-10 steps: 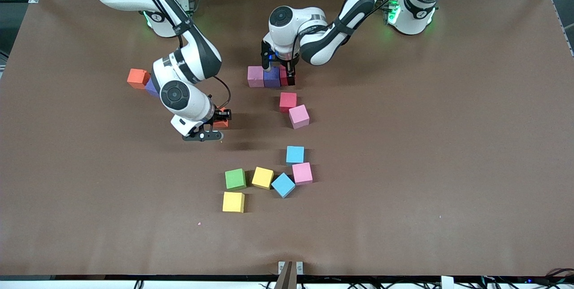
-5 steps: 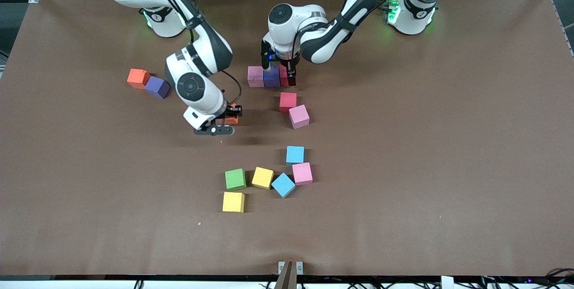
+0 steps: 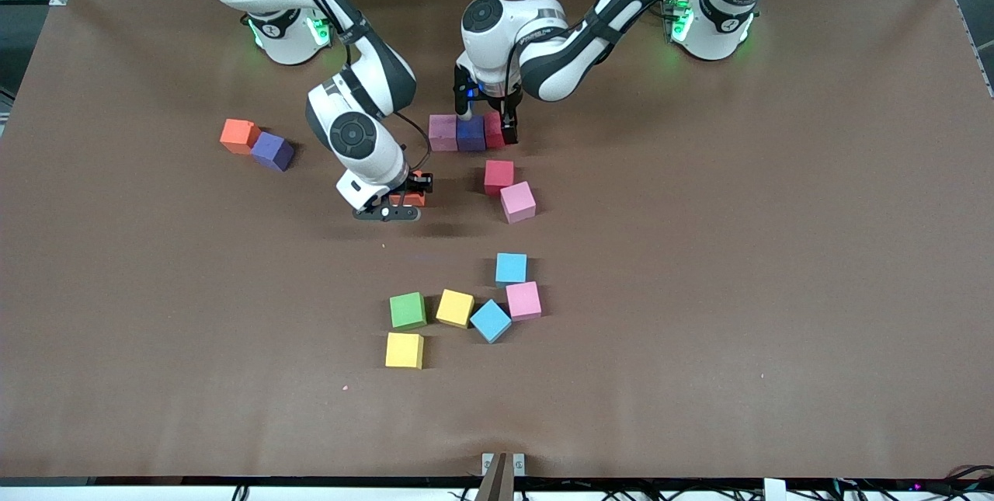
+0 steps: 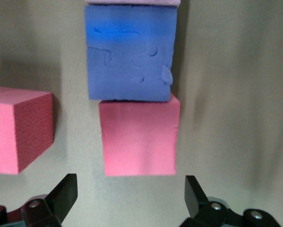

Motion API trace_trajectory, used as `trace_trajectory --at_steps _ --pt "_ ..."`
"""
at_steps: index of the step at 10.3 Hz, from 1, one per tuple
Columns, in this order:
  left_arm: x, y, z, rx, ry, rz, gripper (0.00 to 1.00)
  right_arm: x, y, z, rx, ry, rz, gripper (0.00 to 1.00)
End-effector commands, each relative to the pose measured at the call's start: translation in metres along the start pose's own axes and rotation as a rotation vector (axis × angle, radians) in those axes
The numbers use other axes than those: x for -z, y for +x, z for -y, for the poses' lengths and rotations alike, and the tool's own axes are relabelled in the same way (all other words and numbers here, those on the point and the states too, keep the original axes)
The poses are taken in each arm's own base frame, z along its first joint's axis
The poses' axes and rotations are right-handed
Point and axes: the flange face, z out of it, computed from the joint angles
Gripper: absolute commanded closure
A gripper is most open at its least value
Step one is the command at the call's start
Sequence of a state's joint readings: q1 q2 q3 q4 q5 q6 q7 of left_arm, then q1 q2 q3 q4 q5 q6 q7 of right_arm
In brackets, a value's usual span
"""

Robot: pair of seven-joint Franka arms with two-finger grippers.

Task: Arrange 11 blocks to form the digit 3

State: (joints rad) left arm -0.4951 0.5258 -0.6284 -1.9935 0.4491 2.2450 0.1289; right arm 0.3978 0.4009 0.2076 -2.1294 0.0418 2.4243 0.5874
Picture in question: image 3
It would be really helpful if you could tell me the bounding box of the orange foam block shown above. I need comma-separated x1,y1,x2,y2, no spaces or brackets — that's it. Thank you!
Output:
388,169,428,208
220,119,262,155

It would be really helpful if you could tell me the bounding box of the purple foam block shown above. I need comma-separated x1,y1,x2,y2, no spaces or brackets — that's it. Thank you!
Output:
457,117,487,153
250,131,296,172

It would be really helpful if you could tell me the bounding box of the pink foam block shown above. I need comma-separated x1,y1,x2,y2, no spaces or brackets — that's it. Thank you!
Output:
506,281,543,322
499,181,537,224
429,114,459,152

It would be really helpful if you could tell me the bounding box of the green foam block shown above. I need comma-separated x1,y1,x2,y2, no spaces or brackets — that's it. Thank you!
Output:
389,291,428,331

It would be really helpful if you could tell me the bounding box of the blue foam block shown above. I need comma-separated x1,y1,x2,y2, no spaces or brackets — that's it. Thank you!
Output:
495,252,528,287
469,298,513,344

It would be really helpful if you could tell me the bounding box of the yellow foam block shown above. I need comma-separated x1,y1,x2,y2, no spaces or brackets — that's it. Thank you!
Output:
435,289,475,329
385,332,425,370

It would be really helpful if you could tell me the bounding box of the brown paper table cover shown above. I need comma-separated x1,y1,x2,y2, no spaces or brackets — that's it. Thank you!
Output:
0,0,994,480

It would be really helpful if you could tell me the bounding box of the small metal bracket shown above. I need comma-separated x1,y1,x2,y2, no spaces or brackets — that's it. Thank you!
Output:
481,452,527,477

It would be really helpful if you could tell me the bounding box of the brown wedge post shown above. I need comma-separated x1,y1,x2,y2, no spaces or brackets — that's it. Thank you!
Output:
475,452,509,501

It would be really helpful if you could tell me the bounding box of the white table edge rail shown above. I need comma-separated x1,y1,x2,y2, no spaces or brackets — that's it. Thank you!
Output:
0,483,994,501

